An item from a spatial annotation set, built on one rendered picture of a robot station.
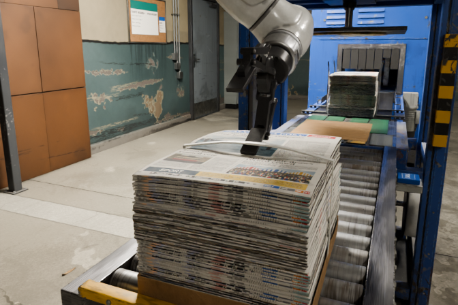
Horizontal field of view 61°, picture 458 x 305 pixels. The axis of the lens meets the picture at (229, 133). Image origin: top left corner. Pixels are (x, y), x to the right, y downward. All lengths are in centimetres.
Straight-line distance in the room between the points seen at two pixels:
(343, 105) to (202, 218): 205
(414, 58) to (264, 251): 365
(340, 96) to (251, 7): 176
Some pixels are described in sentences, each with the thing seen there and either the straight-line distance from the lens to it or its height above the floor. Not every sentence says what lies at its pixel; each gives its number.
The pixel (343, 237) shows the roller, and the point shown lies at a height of 80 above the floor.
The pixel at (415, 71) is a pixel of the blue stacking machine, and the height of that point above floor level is 100.
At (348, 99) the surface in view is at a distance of 255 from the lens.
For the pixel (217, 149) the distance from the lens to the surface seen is 74.
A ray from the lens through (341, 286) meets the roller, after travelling 78.
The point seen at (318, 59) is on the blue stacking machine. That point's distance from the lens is 418.
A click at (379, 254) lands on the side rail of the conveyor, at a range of 90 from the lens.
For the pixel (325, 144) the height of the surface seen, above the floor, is 104.
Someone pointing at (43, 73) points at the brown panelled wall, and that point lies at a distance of 416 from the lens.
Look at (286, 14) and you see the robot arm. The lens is 88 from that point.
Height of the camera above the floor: 122
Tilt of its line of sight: 12 degrees down
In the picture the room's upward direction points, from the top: straight up
